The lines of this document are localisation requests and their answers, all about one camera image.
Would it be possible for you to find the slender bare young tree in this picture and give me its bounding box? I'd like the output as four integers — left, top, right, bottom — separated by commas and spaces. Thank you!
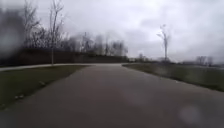
46, 0, 66, 67

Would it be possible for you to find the grass field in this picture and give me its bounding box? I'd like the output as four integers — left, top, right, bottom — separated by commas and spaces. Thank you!
0, 64, 89, 109

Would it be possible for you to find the row of bare trees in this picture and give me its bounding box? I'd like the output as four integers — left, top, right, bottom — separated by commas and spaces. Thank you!
19, 0, 129, 58

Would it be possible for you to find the thin bare tree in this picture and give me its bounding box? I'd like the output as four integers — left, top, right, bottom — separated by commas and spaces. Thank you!
156, 23, 172, 63

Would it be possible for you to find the pale concrete path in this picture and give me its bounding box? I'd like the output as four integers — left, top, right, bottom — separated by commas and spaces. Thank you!
0, 62, 98, 72

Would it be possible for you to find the grass verge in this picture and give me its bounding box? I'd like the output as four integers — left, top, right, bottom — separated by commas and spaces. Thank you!
122, 62, 224, 93

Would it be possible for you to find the grey asphalt path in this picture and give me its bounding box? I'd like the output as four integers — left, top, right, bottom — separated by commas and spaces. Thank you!
0, 63, 224, 128

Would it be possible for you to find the dark brown bank of brush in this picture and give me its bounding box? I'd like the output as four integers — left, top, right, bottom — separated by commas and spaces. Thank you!
0, 48, 129, 68

